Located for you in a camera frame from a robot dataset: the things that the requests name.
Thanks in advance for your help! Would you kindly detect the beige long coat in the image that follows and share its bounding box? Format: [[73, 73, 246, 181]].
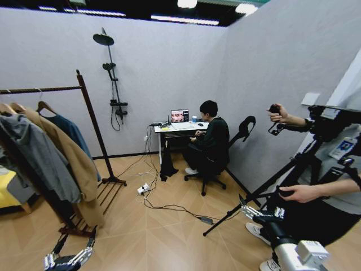
[[16, 107, 105, 230]]

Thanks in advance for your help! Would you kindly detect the dark wooden clothes rack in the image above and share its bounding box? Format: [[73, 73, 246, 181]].
[[0, 69, 127, 238]]

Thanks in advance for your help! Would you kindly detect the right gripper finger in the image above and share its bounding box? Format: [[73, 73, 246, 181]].
[[271, 206, 286, 220], [239, 194, 265, 221]]

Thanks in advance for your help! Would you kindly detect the white wall switch box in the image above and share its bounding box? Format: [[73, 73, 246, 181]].
[[301, 92, 320, 107]]

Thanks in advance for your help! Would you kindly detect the grey hooded jacket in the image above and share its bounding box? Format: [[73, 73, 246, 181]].
[[0, 112, 83, 204]]

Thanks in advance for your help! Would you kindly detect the black hand controller with ring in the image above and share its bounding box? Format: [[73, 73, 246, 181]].
[[267, 104, 286, 137]]

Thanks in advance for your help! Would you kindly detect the long ceiling light strip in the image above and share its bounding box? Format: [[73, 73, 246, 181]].
[[150, 15, 220, 27], [75, 8, 127, 17]]

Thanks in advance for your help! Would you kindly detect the seated person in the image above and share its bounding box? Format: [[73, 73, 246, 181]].
[[182, 99, 231, 176]]

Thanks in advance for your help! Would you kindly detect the white desk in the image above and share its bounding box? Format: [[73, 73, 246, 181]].
[[153, 121, 211, 166]]

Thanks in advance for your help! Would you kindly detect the black garment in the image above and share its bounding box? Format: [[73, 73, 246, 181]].
[[159, 139, 179, 182]]

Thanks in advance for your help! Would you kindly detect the teal blue garment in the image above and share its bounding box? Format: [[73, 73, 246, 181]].
[[41, 112, 102, 182]]

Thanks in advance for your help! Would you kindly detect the black office chair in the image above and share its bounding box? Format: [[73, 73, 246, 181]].
[[184, 115, 257, 197]]

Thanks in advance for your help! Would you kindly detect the bundle of desk cables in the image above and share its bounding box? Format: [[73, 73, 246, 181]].
[[121, 124, 163, 195]]

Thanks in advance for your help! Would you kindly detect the black router with antenna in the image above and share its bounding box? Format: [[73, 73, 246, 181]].
[[150, 114, 171, 127]]

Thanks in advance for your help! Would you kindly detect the standing person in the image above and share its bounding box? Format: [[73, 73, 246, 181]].
[[244, 103, 361, 271]]

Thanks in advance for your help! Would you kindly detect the white power strip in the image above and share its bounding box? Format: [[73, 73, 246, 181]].
[[136, 182, 151, 196]]

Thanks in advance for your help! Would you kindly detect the black tripod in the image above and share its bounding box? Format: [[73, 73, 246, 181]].
[[202, 135, 361, 237]]

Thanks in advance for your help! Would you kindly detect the open laptop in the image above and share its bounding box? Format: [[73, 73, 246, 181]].
[[170, 109, 191, 124]]

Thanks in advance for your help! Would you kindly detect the black shower column set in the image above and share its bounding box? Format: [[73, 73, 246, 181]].
[[92, 27, 129, 132]]

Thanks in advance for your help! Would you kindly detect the black camera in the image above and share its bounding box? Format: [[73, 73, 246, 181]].
[[306, 104, 361, 142]]

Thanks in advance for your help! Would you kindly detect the black floor cable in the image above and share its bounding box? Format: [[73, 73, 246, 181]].
[[143, 196, 243, 222]]

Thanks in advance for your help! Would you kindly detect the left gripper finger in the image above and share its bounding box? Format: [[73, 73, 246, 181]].
[[73, 225, 98, 266], [43, 233, 70, 269]]

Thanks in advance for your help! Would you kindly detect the round ceiling light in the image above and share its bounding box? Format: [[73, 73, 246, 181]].
[[177, 0, 199, 9], [235, 3, 259, 15]]

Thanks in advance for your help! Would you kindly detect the ID badge card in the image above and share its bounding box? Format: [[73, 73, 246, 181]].
[[329, 136, 354, 161]]

